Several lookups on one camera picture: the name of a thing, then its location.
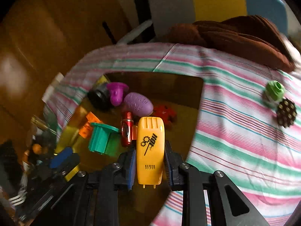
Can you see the green plastic flanged block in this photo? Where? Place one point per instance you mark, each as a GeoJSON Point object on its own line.
{"type": "Point", "coordinates": [101, 139]}

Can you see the colour panel bed headboard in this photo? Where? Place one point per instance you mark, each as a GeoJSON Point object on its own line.
{"type": "Point", "coordinates": [216, 0]}

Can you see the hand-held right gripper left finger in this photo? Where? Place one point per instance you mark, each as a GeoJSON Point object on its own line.
{"type": "Point", "coordinates": [131, 169]}

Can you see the dark studded gear toy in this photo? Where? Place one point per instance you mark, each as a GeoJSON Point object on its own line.
{"type": "Point", "coordinates": [286, 113]}

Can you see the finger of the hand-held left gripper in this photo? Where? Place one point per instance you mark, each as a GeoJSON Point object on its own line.
{"type": "Point", "coordinates": [60, 157]}

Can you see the white rail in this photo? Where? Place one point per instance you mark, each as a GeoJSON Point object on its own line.
{"type": "Point", "coordinates": [135, 31]}

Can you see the black post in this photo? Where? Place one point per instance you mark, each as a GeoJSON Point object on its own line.
{"type": "Point", "coordinates": [141, 9]}

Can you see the brown blanket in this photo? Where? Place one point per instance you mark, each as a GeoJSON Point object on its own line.
{"type": "Point", "coordinates": [237, 40]}

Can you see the amber transparent storage box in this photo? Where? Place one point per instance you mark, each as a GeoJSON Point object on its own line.
{"type": "Point", "coordinates": [178, 91]}

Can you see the purple plastic plug toy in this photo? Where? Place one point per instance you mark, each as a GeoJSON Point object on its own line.
{"type": "Point", "coordinates": [116, 94]}

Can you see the red plastic toy piece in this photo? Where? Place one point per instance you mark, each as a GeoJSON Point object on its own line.
{"type": "Point", "coordinates": [165, 114]}

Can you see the black round toy piece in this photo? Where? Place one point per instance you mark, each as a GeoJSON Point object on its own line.
{"type": "Point", "coordinates": [98, 96]}

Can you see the green round plastic piece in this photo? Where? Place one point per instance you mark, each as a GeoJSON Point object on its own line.
{"type": "Point", "coordinates": [275, 90]}

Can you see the yellow plastic toy shell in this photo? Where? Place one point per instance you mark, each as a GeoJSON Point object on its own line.
{"type": "Point", "coordinates": [150, 153]}

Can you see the orange block with holes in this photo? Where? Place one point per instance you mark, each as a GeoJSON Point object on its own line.
{"type": "Point", "coordinates": [89, 124]}

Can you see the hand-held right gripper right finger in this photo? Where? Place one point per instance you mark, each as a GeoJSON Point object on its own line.
{"type": "Point", "coordinates": [167, 167]}

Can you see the purple egg-shaped toy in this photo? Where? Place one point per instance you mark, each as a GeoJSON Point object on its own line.
{"type": "Point", "coordinates": [138, 104]}

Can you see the red toy car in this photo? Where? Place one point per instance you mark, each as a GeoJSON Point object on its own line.
{"type": "Point", "coordinates": [127, 128]}

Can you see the striped bed sheet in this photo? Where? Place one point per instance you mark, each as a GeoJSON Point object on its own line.
{"type": "Point", "coordinates": [235, 127]}

